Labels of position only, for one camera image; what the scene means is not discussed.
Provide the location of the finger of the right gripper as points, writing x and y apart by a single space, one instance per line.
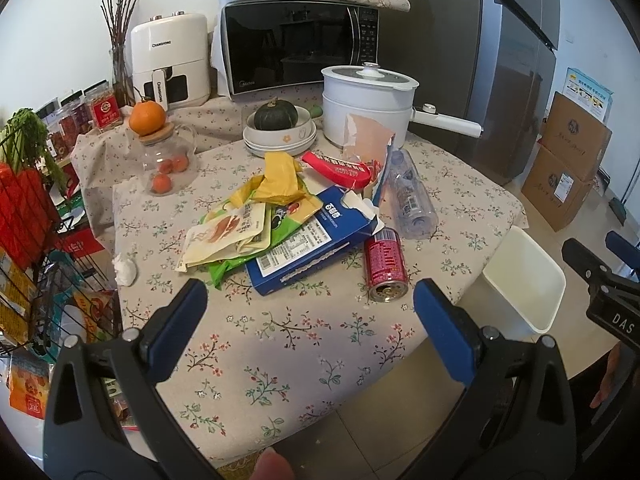
585 263
624 250

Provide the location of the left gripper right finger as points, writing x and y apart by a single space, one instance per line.
451 330

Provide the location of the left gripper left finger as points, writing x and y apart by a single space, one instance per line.
169 330

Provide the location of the white tissue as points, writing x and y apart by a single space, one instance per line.
125 270

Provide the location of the red soda can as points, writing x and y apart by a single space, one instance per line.
387 278

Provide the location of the cream snack pouch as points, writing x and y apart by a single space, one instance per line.
218 238

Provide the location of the clear plastic bottle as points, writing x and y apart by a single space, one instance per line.
414 214

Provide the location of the blue white carton box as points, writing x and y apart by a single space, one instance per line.
344 221

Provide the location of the green snack bag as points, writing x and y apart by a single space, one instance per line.
281 222

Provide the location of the yellow snack wrapper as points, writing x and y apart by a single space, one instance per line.
279 185

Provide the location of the red snack wrapper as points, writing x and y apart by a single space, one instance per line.
353 175

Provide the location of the torn brown cardboard piece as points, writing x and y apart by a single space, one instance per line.
369 142

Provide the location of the white trash bin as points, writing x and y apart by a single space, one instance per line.
528 278

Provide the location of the right hand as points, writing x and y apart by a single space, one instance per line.
607 382

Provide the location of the left hand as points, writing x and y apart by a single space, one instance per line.
271 465

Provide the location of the lower cardboard box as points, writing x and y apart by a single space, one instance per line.
556 188

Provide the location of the cardboard box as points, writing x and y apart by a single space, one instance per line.
575 137
556 188

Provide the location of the upper cardboard box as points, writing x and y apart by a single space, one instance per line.
575 137

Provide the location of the floral tablecloth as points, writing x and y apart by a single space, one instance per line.
259 368

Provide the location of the small orange in jar front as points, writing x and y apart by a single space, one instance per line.
161 184

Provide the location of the small orange in jar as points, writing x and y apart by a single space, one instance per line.
180 163
165 166
161 184

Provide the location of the blue white poster box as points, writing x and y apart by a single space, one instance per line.
583 90

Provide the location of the small orange in jar middle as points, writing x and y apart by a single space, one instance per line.
165 166

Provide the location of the glass jar with cork lid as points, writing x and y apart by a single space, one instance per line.
166 143

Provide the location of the small orange in jar right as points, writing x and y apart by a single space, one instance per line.
180 163

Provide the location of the large orange fruit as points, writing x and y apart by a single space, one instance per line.
146 118

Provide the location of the white stacked plates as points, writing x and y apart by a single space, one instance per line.
293 150

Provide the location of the red label spice jar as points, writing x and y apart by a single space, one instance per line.
102 104

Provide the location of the dark spice jar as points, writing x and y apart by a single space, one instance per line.
75 118

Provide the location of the white floral bowl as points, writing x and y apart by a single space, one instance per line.
301 131

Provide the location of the green leafy vegetable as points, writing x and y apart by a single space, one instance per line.
30 142

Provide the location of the dark green pumpkin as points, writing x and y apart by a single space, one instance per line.
276 115

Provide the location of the white electric cooking pot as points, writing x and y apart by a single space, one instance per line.
384 96

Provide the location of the grey refrigerator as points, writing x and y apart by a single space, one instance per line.
488 61

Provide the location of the white air fryer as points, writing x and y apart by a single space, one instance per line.
170 63

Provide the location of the black microwave oven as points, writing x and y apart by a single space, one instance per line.
270 44

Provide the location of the dried twigs in vase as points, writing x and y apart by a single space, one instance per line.
117 16

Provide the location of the black wire rack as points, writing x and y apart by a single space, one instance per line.
49 289

